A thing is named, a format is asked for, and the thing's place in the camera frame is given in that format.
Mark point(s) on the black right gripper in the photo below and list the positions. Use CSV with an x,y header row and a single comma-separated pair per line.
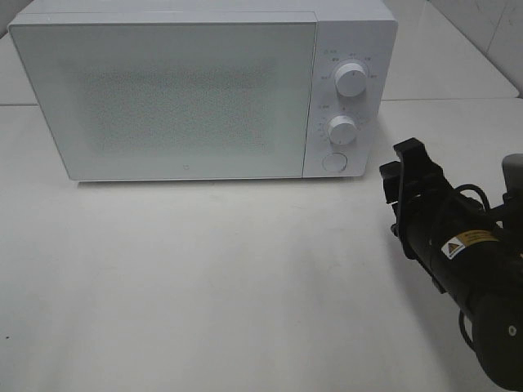
x,y
447,230

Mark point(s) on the white round knob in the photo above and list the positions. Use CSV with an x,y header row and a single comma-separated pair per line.
x,y
350,79
342,130

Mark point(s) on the lower white round knob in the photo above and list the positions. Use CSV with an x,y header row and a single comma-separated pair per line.
x,y
342,130

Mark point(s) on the white microwave oven body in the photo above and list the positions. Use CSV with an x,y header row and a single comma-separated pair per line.
x,y
362,31

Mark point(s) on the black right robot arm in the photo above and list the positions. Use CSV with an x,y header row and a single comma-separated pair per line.
x,y
491,324

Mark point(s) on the upper white round knob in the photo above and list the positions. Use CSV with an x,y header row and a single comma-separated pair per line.
x,y
350,79

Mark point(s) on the white round door button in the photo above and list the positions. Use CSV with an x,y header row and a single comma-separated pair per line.
x,y
335,163

